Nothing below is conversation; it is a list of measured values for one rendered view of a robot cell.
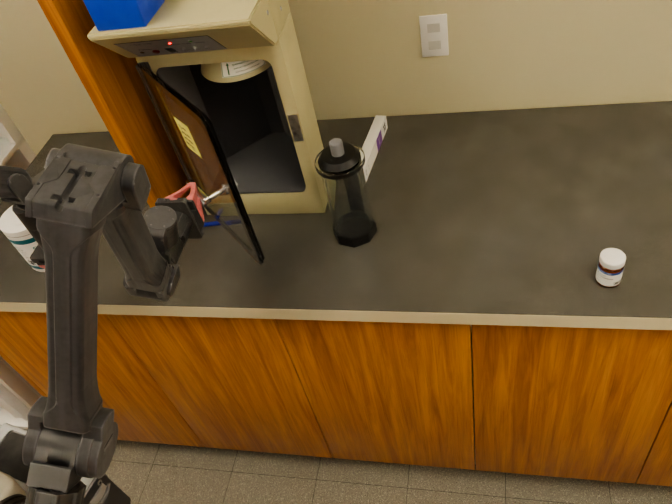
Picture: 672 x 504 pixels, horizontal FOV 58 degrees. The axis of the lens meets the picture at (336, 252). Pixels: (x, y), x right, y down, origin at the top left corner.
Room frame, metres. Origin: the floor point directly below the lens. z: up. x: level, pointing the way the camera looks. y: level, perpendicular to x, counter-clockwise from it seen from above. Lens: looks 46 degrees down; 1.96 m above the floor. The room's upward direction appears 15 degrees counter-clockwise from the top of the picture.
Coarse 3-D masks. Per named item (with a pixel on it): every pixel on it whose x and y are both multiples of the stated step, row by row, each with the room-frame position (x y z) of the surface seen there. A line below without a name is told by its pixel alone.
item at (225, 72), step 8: (208, 64) 1.23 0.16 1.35; (216, 64) 1.21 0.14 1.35; (224, 64) 1.20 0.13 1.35; (232, 64) 1.19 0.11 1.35; (240, 64) 1.19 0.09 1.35; (248, 64) 1.19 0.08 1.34; (256, 64) 1.20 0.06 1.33; (264, 64) 1.20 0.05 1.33; (208, 72) 1.22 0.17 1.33; (216, 72) 1.21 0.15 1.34; (224, 72) 1.20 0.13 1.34; (232, 72) 1.19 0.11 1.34; (240, 72) 1.19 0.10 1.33; (248, 72) 1.19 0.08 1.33; (256, 72) 1.19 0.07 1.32; (216, 80) 1.20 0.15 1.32; (224, 80) 1.19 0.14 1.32; (232, 80) 1.18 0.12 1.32; (240, 80) 1.18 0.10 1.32
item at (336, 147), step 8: (336, 144) 1.02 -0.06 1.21; (344, 144) 1.06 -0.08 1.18; (328, 152) 1.04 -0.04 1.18; (336, 152) 1.02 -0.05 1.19; (344, 152) 1.03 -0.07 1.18; (352, 152) 1.02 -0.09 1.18; (320, 160) 1.03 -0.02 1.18; (328, 160) 1.02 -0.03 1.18; (336, 160) 1.01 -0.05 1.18; (344, 160) 1.00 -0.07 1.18; (352, 160) 1.00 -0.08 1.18; (328, 168) 1.00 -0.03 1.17; (336, 168) 0.99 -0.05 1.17; (344, 168) 0.99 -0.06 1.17
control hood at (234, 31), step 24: (168, 0) 1.19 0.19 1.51; (192, 0) 1.16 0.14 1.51; (216, 0) 1.13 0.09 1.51; (240, 0) 1.10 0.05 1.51; (264, 0) 1.11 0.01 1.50; (168, 24) 1.08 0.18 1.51; (192, 24) 1.06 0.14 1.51; (216, 24) 1.04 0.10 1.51; (240, 24) 1.03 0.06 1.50; (264, 24) 1.08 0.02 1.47; (120, 48) 1.16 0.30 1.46
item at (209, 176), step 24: (144, 72) 1.19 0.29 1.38; (168, 96) 1.09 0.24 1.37; (168, 120) 1.17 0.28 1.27; (192, 120) 1.01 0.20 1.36; (216, 144) 0.95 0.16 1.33; (192, 168) 1.15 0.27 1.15; (216, 168) 0.98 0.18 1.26; (216, 216) 1.13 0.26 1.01; (240, 216) 0.95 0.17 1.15; (240, 240) 1.02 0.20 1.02
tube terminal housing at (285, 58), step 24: (288, 24) 1.20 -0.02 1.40; (240, 48) 1.16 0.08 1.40; (264, 48) 1.14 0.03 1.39; (288, 48) 1.17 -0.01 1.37; (288, 72) 1.13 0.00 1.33; (288, 96) 1.13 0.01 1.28; (288, 120) 1.14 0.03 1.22; (312, 120) 1.20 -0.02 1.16; (312, 144) 1.16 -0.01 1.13; (312, 168) 1.13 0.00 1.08; (312, 192) 1.13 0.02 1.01
